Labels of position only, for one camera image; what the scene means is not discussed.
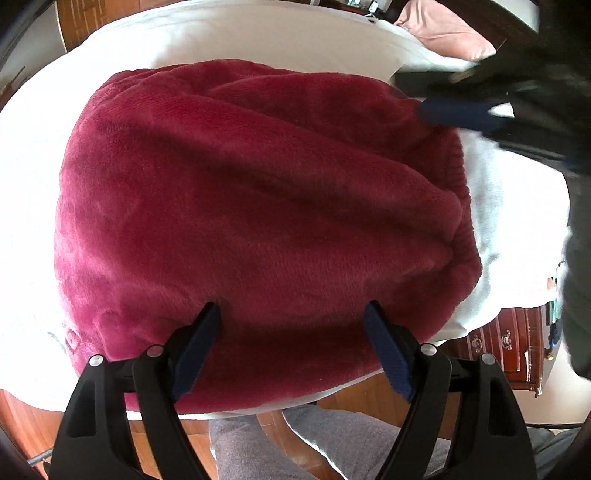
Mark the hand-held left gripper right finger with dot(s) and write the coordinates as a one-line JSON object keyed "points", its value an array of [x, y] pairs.
{"points": [[390, 355]]}

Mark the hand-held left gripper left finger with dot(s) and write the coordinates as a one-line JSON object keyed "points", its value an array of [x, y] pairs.
{"points": [[196, 355]]}

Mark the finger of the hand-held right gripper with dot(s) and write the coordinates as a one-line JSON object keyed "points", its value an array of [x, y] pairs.
{"points": [[457, 114], [429, 78]]}

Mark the magenta fleece pants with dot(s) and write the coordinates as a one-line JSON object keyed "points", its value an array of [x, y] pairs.
{"points": [[254, 207]]}

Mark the pink pillow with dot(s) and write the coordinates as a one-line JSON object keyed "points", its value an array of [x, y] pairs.
{"points": [[443, 27]]}

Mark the dark wooden headboard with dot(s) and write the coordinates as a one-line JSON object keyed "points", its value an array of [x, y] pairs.
{"points": [[508, 14]]}

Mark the white duvet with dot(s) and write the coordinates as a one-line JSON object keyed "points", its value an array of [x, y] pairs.
{"points": [[508, 207]]}

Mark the wooden nightstand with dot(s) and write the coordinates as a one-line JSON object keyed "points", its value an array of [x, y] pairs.
{"points": [[503, 341]]}

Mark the person's legs in grey trousers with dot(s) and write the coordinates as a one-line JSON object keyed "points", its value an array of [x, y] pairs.
{"points": [[286, 443]]}

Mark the wooden wardrobe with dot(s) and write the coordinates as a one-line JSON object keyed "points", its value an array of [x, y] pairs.
{"points": [[83, 23]]}

